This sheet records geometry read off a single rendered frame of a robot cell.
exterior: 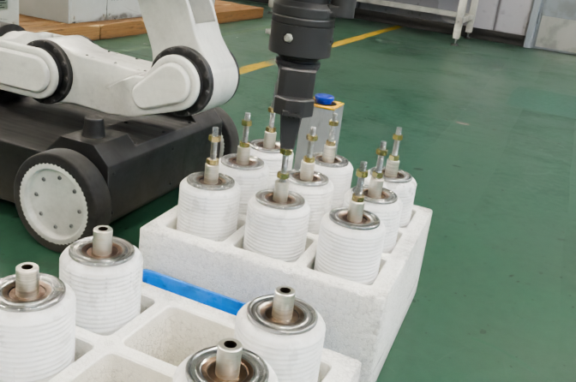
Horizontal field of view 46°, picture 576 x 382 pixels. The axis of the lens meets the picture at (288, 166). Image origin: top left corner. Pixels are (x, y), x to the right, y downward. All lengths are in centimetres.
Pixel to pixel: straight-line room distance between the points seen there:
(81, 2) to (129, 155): 236
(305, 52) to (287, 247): 29
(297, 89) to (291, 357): 39
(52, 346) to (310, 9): 51
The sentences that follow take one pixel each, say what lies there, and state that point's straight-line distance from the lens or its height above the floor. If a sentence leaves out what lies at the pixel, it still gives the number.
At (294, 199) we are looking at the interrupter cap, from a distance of 103.
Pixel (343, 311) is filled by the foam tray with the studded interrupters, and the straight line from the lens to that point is 97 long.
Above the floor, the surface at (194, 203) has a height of 23.
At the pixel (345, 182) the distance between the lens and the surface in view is 122.
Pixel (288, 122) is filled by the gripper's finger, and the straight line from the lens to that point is 97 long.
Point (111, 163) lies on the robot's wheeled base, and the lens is 133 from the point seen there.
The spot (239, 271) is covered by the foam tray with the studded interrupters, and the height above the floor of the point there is 16.
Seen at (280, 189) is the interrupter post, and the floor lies 27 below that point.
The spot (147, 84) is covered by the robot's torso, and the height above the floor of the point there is 32.
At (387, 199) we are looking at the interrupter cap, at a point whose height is 25.
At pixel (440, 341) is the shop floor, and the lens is 124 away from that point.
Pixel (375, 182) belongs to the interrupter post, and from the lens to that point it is 108.
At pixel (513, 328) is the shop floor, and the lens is 134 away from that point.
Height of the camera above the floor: 63
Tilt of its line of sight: 19 degrees down
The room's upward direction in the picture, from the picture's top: 7 degrees clockwise
